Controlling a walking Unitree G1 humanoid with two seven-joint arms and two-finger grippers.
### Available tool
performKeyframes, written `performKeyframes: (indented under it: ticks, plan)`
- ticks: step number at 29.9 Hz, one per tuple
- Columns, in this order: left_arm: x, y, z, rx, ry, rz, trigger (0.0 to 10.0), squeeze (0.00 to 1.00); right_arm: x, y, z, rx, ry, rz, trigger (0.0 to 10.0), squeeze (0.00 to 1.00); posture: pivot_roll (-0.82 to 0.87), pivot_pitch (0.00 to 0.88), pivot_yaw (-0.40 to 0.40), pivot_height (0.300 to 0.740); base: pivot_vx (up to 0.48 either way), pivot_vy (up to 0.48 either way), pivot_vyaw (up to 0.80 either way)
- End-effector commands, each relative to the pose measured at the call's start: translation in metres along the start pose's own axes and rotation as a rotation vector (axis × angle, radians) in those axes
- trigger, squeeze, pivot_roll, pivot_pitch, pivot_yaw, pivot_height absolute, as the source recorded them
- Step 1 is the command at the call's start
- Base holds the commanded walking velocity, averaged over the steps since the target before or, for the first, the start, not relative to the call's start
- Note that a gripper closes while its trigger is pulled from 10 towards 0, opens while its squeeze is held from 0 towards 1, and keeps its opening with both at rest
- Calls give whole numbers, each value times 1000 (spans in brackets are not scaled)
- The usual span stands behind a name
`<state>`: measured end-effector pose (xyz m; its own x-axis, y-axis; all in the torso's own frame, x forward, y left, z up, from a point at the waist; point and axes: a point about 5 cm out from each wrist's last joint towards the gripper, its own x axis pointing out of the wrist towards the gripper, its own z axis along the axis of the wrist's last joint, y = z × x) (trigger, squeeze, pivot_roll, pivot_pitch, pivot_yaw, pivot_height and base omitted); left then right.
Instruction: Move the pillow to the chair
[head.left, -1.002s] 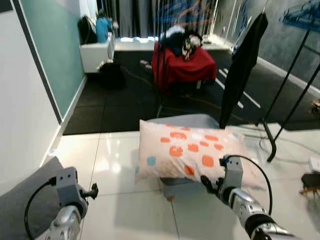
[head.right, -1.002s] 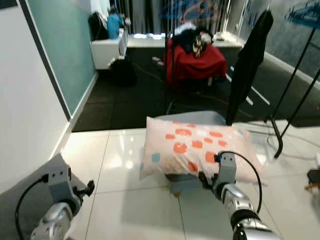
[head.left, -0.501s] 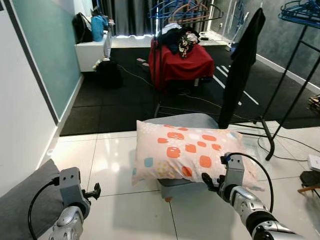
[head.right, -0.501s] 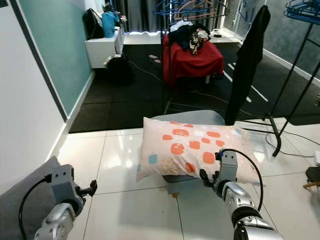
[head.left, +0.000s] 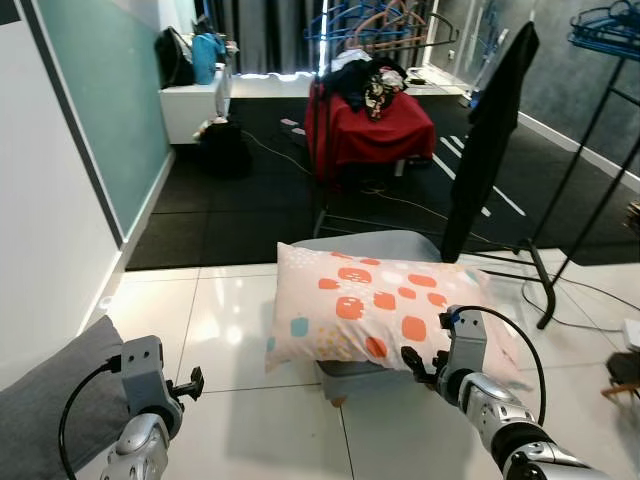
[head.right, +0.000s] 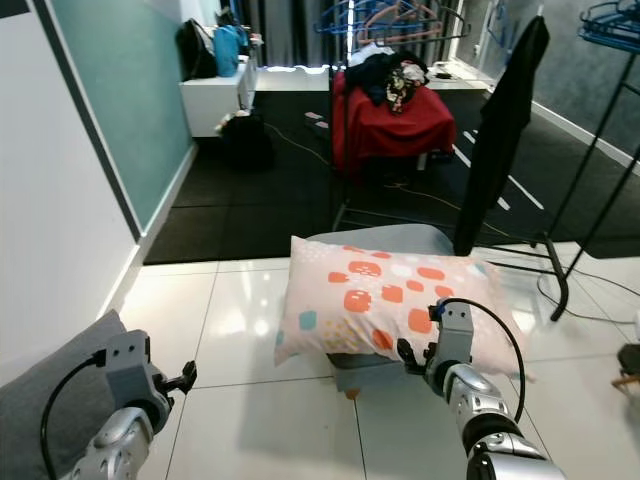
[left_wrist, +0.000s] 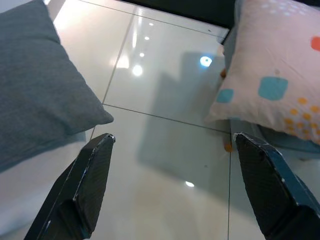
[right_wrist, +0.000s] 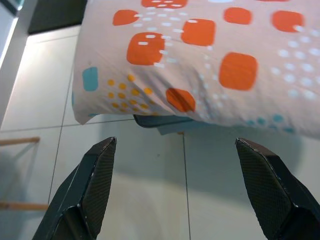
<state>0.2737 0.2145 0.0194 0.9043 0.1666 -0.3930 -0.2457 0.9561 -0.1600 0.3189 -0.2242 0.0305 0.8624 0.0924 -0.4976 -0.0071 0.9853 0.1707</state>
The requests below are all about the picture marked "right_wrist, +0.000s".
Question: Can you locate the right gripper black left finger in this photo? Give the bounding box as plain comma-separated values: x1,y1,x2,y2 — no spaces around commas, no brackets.
31,136,118,240

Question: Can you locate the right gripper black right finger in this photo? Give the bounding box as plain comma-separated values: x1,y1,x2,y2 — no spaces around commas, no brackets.
234,137,320,240

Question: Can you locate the pink orange patterned pillow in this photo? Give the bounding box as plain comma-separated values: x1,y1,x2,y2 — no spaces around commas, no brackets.
71,0,320,140

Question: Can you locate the white plastic shell chair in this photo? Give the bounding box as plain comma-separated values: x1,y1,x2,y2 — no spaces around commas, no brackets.
0,136,50,212

